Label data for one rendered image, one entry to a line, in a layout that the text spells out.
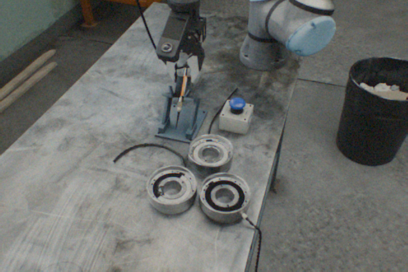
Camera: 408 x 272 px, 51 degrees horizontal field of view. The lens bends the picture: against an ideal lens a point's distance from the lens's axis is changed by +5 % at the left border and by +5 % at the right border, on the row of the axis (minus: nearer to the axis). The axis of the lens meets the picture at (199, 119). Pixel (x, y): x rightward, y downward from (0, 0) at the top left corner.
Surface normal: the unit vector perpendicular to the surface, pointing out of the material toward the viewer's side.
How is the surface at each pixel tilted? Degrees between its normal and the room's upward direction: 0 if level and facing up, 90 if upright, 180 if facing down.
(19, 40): 90
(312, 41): 97
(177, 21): 28
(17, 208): 0
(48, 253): 0
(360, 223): 0
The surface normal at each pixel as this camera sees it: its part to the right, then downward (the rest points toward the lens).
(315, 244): 0.00, -0.76
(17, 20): 0.95, 0.21
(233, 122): -0.33, 0.62
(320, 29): 0.43, 0.68
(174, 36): -0.10, -0.36
